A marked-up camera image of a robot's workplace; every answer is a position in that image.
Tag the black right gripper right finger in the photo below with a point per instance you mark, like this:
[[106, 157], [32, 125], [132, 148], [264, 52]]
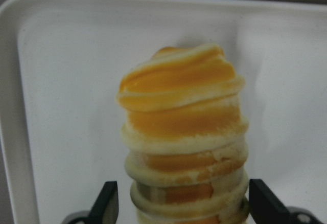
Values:
[[265, 206]]

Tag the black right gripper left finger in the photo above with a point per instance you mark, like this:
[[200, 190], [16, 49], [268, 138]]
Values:
[[106, 206]]

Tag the orange swirled bread roll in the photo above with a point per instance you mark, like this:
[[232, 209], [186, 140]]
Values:
[[186, 137]]

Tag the white rectangular tray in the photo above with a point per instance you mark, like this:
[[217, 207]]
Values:
[[61, 65]]

